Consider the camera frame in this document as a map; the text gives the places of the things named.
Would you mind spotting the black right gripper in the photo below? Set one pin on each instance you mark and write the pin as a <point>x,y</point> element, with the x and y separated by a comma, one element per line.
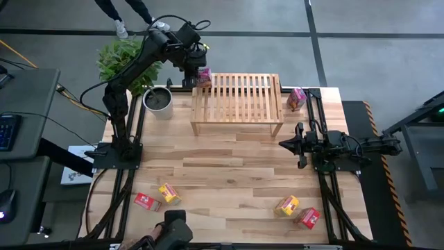
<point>307,144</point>

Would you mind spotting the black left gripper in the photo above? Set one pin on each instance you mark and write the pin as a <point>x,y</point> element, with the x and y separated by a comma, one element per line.
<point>196,57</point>

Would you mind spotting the purple Raisin Bran cereal box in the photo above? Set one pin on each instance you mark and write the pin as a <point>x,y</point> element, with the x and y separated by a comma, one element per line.
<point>204,78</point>

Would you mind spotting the yellow Pops cereal box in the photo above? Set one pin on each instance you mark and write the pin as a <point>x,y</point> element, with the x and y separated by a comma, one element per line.
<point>287,205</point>
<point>170,193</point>

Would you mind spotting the red cereal box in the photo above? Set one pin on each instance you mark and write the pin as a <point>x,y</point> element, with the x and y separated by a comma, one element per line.
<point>308,217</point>
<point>147,201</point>

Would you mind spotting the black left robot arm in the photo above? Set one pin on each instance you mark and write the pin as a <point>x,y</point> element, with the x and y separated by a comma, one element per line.
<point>138,66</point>

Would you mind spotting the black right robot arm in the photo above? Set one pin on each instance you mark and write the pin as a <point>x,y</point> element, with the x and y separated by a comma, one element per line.
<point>347,144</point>

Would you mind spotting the slatted wooden shelf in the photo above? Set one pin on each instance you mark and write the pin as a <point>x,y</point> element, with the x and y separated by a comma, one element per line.
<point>239,100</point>

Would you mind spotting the white round plant pot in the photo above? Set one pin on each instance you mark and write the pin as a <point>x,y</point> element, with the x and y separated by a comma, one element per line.
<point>159,104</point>

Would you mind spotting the green leafy plant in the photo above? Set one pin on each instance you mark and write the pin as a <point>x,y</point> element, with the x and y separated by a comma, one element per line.
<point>116,59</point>

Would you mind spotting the black mat with hazard stripe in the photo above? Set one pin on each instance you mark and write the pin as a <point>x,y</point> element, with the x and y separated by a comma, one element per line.
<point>371,194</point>

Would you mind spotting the person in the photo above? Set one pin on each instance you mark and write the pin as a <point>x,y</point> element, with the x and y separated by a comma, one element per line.
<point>107,7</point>

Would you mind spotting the white printed box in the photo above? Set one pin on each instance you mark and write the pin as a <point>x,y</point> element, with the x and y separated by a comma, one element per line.
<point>74,172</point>

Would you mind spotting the grey desk top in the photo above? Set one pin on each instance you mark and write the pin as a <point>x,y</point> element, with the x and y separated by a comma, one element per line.
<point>31,104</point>
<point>24,194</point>

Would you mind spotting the black keyboard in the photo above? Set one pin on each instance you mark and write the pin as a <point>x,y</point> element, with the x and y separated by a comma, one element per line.
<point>7,132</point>

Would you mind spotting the black computer mouse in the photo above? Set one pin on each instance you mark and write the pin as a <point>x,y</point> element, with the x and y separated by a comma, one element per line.
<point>7,206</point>

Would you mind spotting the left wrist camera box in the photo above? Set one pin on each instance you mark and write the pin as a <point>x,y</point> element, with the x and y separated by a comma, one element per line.
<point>189,34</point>

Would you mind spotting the black aluminium rig frame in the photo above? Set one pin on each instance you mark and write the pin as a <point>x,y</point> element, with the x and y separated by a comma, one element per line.
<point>319,104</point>

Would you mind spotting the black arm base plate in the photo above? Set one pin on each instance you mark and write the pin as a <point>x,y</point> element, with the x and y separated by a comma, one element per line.
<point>107,159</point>
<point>347,166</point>

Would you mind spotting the dark metal table frame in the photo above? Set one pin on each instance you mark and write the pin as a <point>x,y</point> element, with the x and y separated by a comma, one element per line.
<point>416,152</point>

